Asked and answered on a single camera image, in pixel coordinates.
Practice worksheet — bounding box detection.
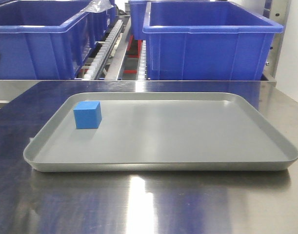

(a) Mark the blue cube block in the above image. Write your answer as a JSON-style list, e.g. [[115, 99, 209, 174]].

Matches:
[[73, 100, 102, 129]]

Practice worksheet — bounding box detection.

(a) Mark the grey plastic tray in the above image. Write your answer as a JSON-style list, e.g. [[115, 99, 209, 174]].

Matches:
[[23, 92, 298, 172]]

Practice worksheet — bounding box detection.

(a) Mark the blue bin front right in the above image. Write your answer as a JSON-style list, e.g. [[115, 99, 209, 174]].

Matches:
[[143, 1, 283, 80]]

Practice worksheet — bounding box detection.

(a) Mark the blue bin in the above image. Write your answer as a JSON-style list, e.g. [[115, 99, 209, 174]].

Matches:
[[93, 0, 117, 41], [143, 1, 283, 80], [129, 0, 215, 44], [0, 0, 93, 80]]

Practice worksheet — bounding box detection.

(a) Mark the blue bin rear left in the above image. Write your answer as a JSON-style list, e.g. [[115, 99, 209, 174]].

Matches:
[[93, 0, 117, 41]]

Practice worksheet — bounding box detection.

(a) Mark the blue bin rear right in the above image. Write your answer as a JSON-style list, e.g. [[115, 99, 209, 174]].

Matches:
[[129, 0, 215, 44]]

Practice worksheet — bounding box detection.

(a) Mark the clear plastic bag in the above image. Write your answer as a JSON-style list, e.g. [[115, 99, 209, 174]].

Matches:
[[83, 0, 114, 13]]

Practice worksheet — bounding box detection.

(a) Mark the blue bin front left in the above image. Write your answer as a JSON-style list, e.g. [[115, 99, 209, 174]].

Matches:
[[0, 0, 93, 80]]

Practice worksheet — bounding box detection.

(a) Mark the white roller conveyor rail right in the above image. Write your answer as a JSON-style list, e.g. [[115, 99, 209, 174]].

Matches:
[[137, 40, 146, 80]]

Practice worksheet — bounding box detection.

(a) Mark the white roller conveyor rail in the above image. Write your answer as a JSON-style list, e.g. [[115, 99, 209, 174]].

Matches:
[[82, 19, 123, 80], [137, 40, 146, 80]]

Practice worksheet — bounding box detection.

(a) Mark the white roller conveyor rail left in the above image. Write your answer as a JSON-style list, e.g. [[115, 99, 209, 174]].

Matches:
[[82, 19, 123, 80]]

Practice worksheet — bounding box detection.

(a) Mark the red bracket under shelf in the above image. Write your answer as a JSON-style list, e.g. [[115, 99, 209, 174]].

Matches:
[[123, 35, 142, 75]]

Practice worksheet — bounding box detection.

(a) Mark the metal shelf upright post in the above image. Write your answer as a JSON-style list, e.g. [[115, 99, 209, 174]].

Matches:
[[263, 0, 291, 86]]

